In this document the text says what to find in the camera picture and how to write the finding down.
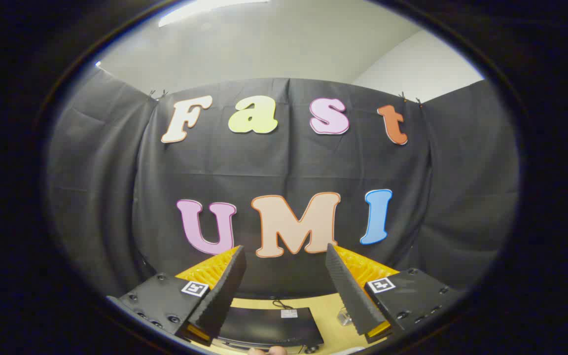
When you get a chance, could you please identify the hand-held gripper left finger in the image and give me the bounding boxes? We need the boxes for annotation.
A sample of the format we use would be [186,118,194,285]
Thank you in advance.
[106,245,247,345]

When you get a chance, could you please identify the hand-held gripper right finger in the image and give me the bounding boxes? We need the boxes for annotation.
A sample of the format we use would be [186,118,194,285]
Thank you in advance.
[325,243,462,345]

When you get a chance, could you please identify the black toaster oven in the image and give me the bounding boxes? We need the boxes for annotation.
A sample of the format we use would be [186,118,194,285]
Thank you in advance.
[213,307,325,354]

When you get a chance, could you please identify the black backdrop cloth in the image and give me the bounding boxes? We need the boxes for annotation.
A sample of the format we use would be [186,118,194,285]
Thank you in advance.
[45,67,520,301]

